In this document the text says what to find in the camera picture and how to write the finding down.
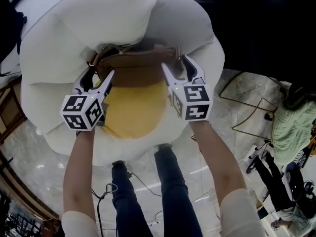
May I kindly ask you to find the person's left forearm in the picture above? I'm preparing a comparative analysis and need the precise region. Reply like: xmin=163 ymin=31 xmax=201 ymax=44
xmin=62 ymin=128 xmax=97 ymax=222

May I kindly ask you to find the person's right leg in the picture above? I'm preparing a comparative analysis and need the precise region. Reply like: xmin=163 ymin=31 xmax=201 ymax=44
xmin=154 ymin=143 xmax=203 ymax=237

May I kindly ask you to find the black fabric backpack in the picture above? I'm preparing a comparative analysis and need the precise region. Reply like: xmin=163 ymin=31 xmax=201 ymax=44
xmin=0 ymin=0 xmax=28 ymax=64

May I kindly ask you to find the white flower-shaped cushion seat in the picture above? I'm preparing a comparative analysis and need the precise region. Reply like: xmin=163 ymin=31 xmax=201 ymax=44
xmin=19 ymin=0 xmax=226 ymax=168

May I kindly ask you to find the black cabinet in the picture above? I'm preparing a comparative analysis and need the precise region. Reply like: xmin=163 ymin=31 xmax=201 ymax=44
xmin=197 ymin=0 xmax=316 ymax=90

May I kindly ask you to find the wooden shelf rack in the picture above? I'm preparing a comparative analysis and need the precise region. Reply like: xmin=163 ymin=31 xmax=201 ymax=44
xmin=0 ymin=81 xmax=28 ymax=143

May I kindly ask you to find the person's white shirt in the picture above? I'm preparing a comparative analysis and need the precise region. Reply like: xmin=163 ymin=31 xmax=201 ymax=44
xmin=61 ymin=188 xmax=268 ymax=237

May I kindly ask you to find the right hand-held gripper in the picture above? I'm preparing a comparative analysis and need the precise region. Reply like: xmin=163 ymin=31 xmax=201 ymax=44
xmin=160 ymin=55 xmax=214 ymax=121

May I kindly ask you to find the person's right forearm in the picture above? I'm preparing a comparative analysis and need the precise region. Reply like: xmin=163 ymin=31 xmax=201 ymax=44
xmin=188 ymin=119 xmax=248 ymax=202

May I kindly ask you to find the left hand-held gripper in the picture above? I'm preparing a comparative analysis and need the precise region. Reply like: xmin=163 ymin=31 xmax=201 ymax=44
xmin=60 ymin=67 xmax=116 ymax=132

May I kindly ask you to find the person's leg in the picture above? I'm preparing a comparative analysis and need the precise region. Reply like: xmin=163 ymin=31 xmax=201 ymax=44
xmin=154 ymin=143 xmax=203 ymax=237
xmin=246 ymin=152 xmax=316 ymax=220
xmin=111 ymin=159 xmax=154 ymax=237

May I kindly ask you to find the black floor cable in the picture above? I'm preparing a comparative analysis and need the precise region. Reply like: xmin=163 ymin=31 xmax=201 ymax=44
xmin=90 ymin=172 xmax=164 ymax=237

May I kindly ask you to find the person's left leg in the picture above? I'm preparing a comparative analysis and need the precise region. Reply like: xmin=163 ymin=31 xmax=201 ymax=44
xmin=111 ymin=159 xmax=154 ymax=237

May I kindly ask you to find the green knitted blanket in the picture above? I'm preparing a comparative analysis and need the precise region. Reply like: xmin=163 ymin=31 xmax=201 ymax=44
xmin=271 ymin=99 xmax=316 ymax=165

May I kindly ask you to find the gold wire chair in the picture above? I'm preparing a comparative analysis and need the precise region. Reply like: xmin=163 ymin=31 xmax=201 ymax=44
xmin=219 ymin=70 xmax=292 ymax=141

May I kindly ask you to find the brown leather handbag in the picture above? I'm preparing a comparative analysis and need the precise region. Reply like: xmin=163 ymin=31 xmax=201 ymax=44
xmin=86 ymin=43 xmax=185 ymax=88

